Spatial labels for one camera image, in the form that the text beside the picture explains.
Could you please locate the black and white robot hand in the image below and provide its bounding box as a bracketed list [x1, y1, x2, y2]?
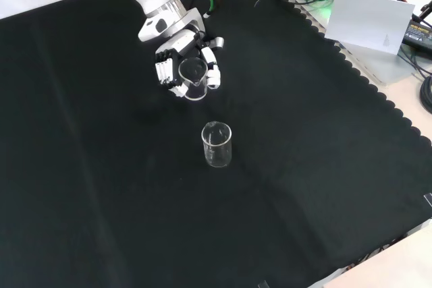
[154, 28, 225, 100]

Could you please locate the coiled black cable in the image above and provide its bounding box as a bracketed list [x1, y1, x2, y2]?
[418, 74, 432, 115]

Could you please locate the black bench cloth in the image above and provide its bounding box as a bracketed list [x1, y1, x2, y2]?
[0, 0, 432, 288]

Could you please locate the black power adapter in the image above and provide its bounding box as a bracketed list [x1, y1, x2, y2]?
[403, 14, 432, 50]

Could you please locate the clear glass beaker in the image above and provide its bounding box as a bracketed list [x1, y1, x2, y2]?
[178, 58, 209, 102]
[200, 121, 233, 168]

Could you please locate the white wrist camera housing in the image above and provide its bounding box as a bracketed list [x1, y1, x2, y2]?
[137, 14, 177, 42]

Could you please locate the grey metal base plate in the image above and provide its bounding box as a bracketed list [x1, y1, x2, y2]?
[286, 0, 432, 86]

